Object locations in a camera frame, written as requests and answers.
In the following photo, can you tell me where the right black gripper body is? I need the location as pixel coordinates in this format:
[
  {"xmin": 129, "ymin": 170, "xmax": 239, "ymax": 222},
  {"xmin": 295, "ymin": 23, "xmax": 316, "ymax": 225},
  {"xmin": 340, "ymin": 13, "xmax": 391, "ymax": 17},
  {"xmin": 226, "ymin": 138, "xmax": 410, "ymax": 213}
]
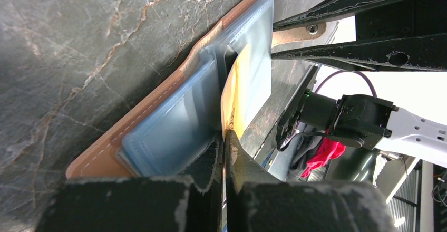
[{"xmin": 355, "ymin": 0, "xmax": 446, "ymax": 40}]

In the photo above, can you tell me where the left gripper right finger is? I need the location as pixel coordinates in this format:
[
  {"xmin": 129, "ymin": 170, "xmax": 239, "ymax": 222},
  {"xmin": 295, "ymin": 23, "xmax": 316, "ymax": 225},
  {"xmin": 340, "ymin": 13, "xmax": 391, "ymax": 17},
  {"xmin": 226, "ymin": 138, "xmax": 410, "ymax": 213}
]
[{"xmin": 225, "ymin": 130, "xmax": 396, "ymax": 231}]

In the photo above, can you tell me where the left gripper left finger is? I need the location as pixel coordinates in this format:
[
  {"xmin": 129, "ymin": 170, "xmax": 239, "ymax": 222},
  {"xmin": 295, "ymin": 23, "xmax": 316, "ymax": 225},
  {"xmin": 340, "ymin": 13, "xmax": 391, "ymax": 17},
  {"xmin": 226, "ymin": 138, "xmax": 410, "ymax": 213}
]
[{"xmin": 36, "ymin": 132, "xmax": 224, "ymax": 231}]

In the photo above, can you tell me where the tan leather card holder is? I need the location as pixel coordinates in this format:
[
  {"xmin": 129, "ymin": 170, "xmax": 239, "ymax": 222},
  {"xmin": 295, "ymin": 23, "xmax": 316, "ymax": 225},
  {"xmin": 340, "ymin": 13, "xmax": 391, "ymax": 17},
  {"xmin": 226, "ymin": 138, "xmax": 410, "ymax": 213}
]
[{"xmin": 66, "ymin": 0, "xmax": 326, "ymax": 179}]

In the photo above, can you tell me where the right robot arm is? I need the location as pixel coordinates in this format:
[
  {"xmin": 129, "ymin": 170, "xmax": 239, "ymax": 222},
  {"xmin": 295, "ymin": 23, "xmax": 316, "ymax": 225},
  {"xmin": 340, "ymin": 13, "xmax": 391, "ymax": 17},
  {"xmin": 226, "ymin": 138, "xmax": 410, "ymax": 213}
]
[{"xmin": 271, "ymin": 0, "xmax": 446, "ymax": 165}]

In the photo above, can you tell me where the red cloth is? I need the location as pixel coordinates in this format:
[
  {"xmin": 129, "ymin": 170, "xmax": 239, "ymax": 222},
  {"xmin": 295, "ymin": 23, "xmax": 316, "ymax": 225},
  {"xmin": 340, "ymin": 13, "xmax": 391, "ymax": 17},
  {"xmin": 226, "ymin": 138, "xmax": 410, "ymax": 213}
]
[{"xmin": 300, "ymin": 137, "xmax": 346, "ymax": 178}]

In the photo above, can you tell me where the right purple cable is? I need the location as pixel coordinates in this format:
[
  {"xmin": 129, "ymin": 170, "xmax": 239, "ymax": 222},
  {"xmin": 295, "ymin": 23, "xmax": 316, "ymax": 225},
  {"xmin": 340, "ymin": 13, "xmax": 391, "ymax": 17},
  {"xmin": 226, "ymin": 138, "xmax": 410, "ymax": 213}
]
[{"xmin": 314, "ymin": 70, "xmax": 378, "ymax": 99}]

